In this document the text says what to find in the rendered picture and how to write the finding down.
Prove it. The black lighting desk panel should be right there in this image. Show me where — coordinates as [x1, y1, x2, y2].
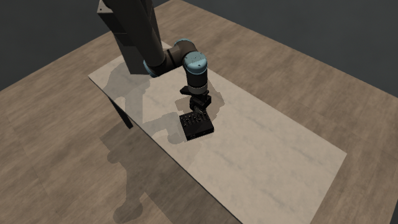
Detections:
[179, 111, 214, 141]

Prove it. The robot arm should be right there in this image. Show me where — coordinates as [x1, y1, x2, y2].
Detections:
[102, 0, 208, 96]

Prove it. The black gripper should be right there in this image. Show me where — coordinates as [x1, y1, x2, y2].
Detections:
[190, 90, 211, 114]

